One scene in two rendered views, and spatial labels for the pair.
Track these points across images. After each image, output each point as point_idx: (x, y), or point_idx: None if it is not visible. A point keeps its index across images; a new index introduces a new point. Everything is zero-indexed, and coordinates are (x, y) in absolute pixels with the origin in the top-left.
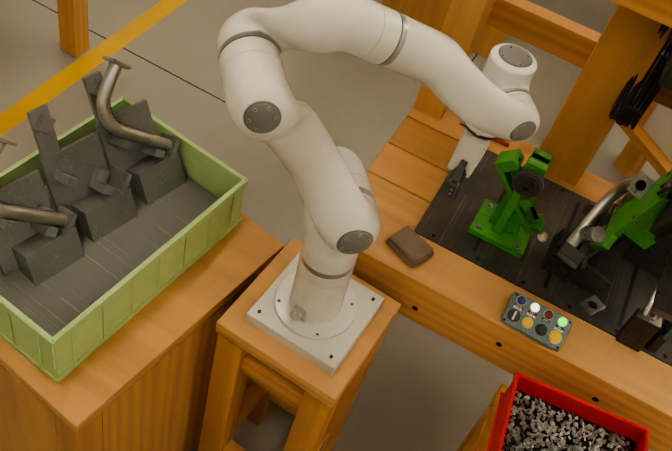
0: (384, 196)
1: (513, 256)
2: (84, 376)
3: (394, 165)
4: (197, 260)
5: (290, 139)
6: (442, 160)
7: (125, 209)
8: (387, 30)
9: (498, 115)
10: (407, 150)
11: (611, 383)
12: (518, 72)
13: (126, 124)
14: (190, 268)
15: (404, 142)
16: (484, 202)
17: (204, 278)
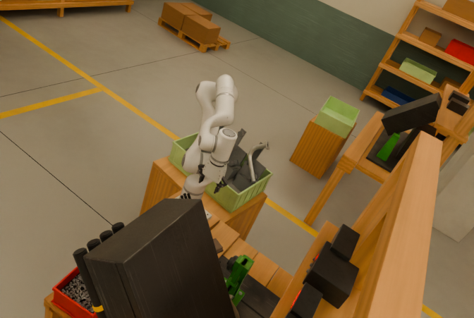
0: (243, 253)
1: None
2: (169, 165)
3: (264, 264)
4: (212, 198)
5: (202, 111)
6: (272, 288)
7: (227, 173)
8: (220, 89)
9: (201, 126)
10: (276, 273)
11: None
12: (219, 130)
13: (254, 165)
14: (209, 195)
15: (281, 273)
16: (242, 291)
17: (204, 198)
